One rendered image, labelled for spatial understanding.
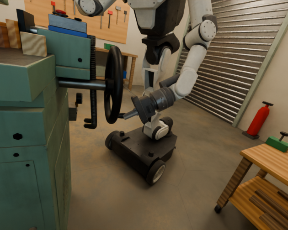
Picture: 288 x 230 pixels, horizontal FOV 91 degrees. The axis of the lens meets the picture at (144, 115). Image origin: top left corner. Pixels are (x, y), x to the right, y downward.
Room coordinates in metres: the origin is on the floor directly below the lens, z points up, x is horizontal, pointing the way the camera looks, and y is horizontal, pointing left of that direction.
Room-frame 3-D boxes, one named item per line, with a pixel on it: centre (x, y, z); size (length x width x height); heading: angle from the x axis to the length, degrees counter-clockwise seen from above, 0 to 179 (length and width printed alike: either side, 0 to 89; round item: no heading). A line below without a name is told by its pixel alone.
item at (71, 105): (0.69, 0.43, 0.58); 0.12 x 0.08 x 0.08; 114
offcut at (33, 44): (0.35, 0.29, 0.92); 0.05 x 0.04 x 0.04; 32
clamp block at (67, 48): (0.50, 0.29, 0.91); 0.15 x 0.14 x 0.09; 24
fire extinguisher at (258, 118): (2.18, -1.81, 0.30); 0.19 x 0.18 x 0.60; 121
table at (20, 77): (0.47, 0.37, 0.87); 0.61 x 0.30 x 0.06; 24
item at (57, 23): (0.51, 0.29, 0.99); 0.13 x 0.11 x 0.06; 24
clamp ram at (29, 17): (0.47, 0.36, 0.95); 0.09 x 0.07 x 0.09; 24
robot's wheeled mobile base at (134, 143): (1.22, -0.12, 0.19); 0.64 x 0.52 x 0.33; 144
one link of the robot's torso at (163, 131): (1.25, -0.14, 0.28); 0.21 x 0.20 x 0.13; 144
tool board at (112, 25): (3.50, 1.67, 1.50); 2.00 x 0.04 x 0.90; 121
